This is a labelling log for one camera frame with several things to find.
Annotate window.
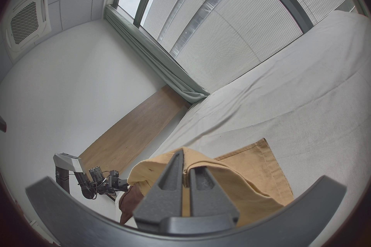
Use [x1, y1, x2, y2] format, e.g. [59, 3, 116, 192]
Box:
[117, 0, 360, 93]

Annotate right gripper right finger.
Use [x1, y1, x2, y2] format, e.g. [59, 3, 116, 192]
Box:
[188, 166, 240, 224]

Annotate white ceiling air vent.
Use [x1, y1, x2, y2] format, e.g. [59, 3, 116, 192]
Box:
[5, 0, 52, 52]

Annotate blue-green curtain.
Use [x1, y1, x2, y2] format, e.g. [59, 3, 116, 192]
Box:
[104, 4, 210, 104]

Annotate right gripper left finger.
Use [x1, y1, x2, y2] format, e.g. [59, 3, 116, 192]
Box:
[133, 149, 186, 233]

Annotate bed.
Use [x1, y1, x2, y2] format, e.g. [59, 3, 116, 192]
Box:
[78, 10, 371, 226]

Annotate tan shorts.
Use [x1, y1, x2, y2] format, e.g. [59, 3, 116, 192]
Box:
[128, 138, 294, 226]

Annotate brown garment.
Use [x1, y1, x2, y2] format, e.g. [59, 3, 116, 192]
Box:
[119, 184, 145, 224]

